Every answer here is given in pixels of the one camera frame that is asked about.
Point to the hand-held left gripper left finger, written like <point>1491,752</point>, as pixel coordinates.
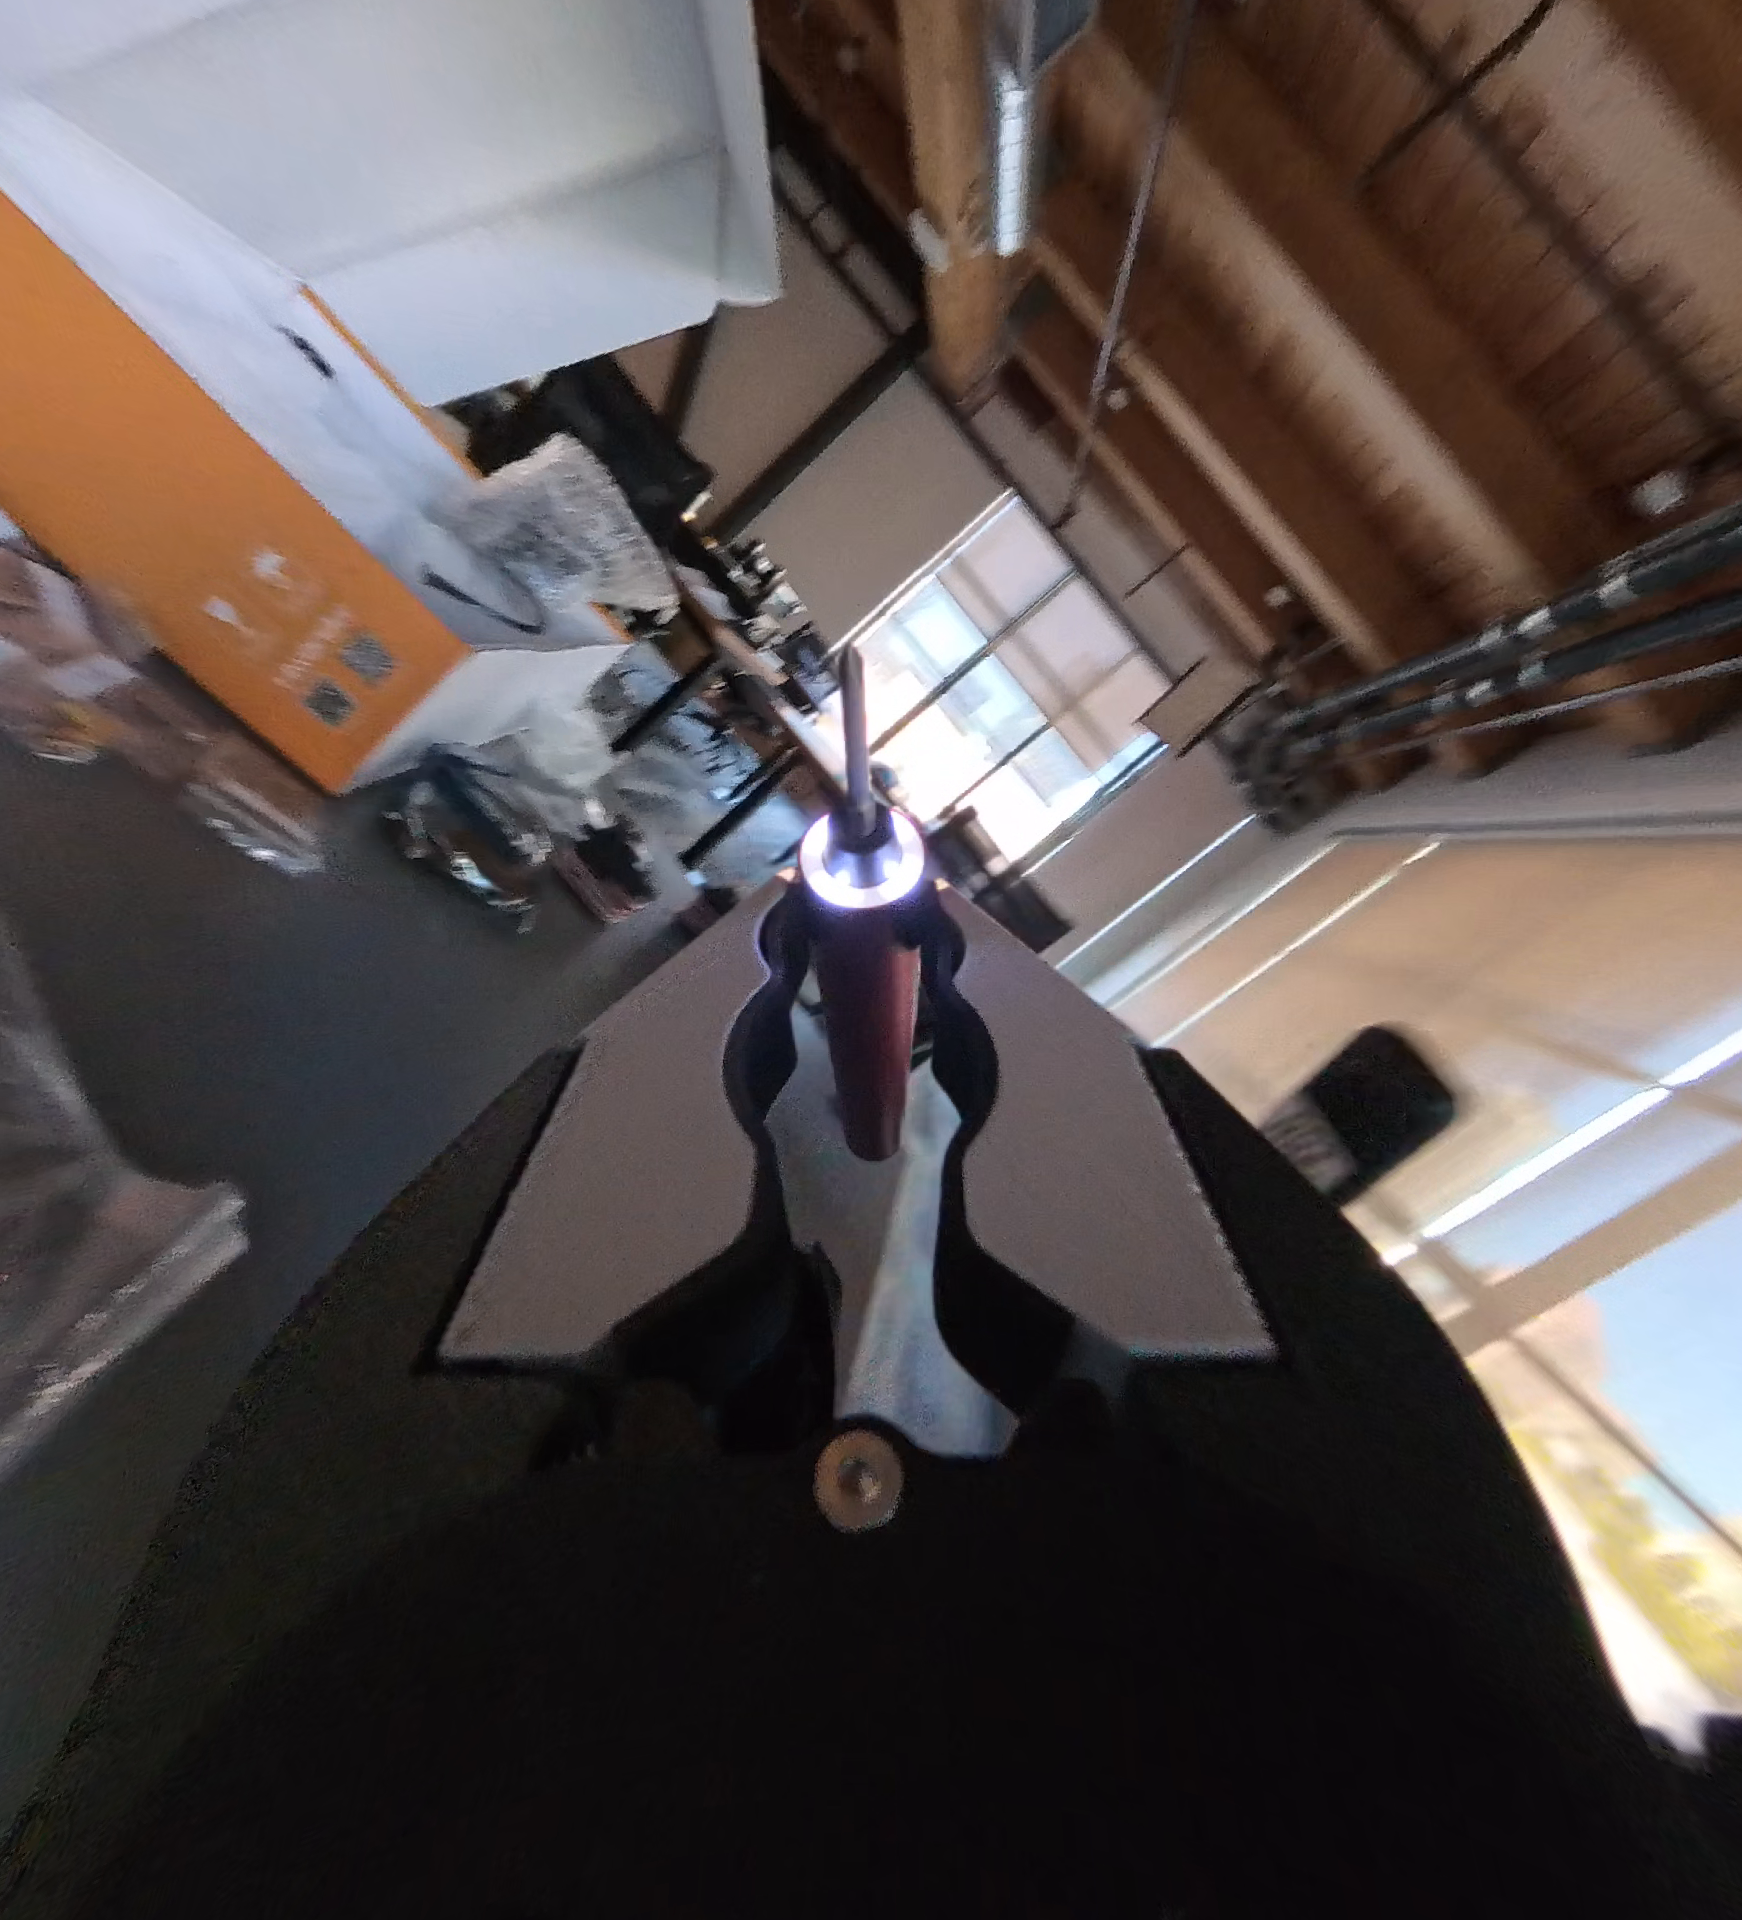
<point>630,1171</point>

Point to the white foam sheet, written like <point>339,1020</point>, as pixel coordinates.
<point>61,1275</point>

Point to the bubble wrap bundle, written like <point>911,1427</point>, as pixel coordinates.
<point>556,527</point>

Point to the black part in plastic bag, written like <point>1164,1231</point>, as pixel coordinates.
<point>457,841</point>

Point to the pile of small screw bags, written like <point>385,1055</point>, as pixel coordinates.
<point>1,661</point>

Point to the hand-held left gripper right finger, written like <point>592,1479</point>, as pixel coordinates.
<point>1109,1184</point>

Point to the black ceiling pipe bundle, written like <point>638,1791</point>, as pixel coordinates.
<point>1561,630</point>

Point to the magenta electric screwdriver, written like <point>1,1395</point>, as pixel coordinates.
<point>872,1020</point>

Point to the dark rounded box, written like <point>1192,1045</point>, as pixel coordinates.
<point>1373,1110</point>

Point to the grey desk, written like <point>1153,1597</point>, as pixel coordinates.
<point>286,1080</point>

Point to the orange cardboard box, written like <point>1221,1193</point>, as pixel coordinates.
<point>90,496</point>

